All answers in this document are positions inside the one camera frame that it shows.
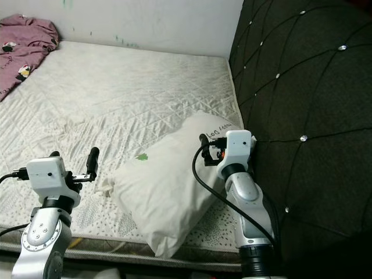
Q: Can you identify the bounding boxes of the white printed pillow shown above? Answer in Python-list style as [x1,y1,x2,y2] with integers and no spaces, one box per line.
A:
[110,110,245,259]

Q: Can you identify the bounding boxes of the purple cartoon print blanket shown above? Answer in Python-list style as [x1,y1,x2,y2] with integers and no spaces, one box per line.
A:
[0,15,60,102]

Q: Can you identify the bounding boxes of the white crumpled tissue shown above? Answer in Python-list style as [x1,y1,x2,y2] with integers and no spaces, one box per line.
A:
[93,174,120,198]

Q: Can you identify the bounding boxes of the white quilted mattress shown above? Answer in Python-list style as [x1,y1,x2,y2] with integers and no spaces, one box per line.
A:
[0,40,245,271]

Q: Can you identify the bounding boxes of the silver left robot leg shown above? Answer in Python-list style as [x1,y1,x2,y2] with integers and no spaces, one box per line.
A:
[93,269,123,279]

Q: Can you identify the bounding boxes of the black tufted headboard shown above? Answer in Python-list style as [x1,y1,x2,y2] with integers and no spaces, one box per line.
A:
[228,0,372,279]

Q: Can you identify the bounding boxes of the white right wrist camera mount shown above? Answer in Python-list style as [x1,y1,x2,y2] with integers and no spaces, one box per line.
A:
[216,130,253,178]

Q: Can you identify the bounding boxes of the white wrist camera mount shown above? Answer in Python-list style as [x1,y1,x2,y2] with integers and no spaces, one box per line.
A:
[28,156,75,204]
[216,130,253,178]

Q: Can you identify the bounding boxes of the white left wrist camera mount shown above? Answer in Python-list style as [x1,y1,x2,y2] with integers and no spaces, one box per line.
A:
[28,156,75,204]

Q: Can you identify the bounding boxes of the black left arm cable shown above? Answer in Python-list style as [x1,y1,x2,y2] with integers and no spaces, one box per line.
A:
[0,169,31,182]
[0,224,31,238]

